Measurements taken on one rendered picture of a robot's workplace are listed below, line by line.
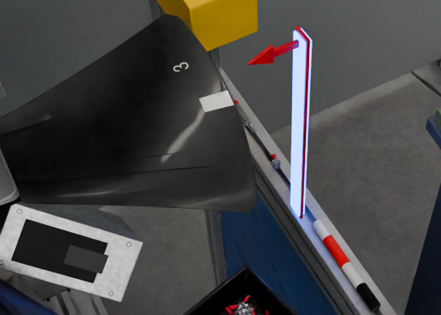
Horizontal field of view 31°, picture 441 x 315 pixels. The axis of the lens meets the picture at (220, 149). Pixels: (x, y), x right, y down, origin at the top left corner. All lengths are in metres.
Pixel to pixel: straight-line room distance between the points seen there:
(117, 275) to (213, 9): 0.37
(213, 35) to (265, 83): 0.96
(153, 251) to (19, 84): 0.61
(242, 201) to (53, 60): 0.97
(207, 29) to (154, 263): 1.07
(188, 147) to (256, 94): 1.28
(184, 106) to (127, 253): 0.19
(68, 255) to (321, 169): 1.38
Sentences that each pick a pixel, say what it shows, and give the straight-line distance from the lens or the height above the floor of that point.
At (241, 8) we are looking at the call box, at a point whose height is 1.04.
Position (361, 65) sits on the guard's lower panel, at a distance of 2.21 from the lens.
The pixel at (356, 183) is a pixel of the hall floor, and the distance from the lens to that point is 2.16.
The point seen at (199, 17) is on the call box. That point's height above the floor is 1.05.
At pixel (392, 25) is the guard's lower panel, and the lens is 2.17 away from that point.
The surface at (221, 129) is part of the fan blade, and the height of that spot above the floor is 1.15.
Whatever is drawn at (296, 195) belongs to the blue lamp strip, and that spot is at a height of 0.91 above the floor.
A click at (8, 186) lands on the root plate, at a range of 0.75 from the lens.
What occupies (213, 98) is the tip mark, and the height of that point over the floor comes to 1.16.
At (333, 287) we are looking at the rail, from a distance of 1.06.
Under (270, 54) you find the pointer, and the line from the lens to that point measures 0.81.
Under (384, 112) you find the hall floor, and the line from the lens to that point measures 2.32.
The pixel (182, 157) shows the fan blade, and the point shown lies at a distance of 0.76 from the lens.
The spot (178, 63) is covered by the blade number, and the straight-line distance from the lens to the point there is 0.82.
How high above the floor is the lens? 1.76
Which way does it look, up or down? 52 degrees down
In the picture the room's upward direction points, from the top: 6 degrees counter-clockwise
